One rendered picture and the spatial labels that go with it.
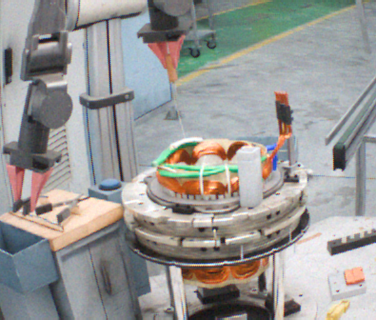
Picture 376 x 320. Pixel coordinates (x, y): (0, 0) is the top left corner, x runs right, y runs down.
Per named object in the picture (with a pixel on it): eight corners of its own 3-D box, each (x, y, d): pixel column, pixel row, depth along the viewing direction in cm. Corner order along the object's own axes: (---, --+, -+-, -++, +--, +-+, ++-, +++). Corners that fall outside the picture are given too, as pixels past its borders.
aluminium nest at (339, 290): (366, 292, 154) (366, 284, 153) (331, 301, 154) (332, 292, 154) (360, 271, 165) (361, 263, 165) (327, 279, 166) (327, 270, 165)
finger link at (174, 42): (182, 74, 158) (176, 33, 154) (146, 75, 160) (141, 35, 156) (190, 61, 164) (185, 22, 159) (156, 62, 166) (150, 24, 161)
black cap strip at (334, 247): (379, 242, 179) (379, 234, 179) (330, 255, 178) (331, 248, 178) (374, 235, 184) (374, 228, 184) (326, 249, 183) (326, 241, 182)
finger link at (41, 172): (38, 220, 118) (44, 161, 116) (4, 207, 119) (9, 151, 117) (49, 211, 125) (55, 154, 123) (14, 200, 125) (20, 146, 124)
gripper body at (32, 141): (50, 171, 117) (58, 122, 115) (0, 157, 118) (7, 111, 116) (61, 165, 123) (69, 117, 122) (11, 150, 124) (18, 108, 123)
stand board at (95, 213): (55, 251, 132) (52, 239, 132) (-1, 229, 144) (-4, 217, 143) (125, 216, 147) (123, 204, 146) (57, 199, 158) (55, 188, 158)
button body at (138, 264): (151, 291, 173) (134, 185, 166) (128, 301, 169) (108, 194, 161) (131, 283, 178) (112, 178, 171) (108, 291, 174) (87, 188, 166)
